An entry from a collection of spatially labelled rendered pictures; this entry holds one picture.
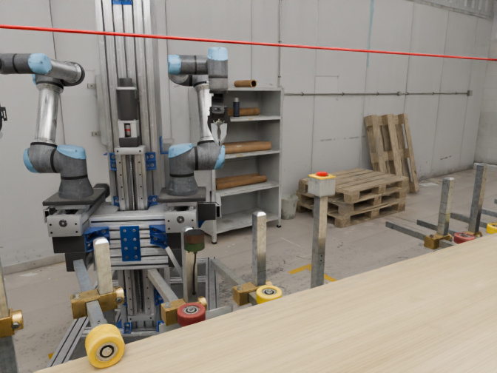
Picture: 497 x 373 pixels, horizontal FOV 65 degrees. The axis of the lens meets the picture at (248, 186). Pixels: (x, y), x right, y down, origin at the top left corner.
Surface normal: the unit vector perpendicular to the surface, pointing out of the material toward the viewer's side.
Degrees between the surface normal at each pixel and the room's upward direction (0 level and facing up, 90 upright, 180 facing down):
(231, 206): 90
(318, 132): 90
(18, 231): 90
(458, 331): 0
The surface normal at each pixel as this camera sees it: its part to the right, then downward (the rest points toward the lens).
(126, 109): 0.10, 0.23
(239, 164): 0.58, 0.19
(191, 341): 0.00, -0.97
